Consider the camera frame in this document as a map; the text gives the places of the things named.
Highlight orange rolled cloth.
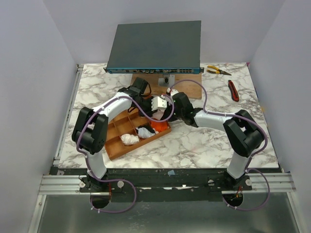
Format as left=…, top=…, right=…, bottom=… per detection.
left=150, top=121, right=169, bottom=133

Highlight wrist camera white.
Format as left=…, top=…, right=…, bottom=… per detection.
left=151, top=96, right=167, bottom=112
left=166, top=88, right=179, bottom=97

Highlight black mounting rail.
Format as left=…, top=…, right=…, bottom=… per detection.
left=80, top=168, right=252, bottom=202

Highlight network switch grey blue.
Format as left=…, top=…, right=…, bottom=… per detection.
left=104, top=20, right=204, bottom=74

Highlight pink navy-trimmed underwear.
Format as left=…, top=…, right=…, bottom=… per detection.
left=152, top=110, right=165, bottom=121

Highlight grey metal stand bracket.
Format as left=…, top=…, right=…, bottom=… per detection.
left=158, top=74, right=175, bottom=87

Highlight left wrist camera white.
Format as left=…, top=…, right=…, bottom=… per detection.
left=151, top=96, right=167, bottom=112

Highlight aluminium frame rail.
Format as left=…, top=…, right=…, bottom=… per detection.
left=38, top=64, right=84, bottom=195

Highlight red black utility knife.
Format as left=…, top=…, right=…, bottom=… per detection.
left=228, top=80, right=240, bottom=102

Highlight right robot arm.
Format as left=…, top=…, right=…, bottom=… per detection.
left=162, top=90, right=268, bottom=190

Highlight white rolled cloth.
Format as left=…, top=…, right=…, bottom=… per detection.
left=136, top=127, right=156, bottom=139

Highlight brown compartment tray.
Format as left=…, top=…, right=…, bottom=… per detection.
left=105, top=110, right=171, bottom=160

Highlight white pink-trimmed underwear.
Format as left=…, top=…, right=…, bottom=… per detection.
left=121, top=133, right=139, bottom=146

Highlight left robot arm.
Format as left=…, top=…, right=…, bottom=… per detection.
left=71, top=78, right=153, bottom=192

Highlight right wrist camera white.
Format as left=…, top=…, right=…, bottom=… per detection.
left=166, top=88, right=179, bottom=97

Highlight wooden base board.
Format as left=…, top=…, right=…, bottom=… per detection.
left=130, top=74, right=202, bottom=100

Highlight yellow handled pliers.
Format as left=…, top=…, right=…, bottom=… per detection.
left=207, top=65, right=231, bottom=76

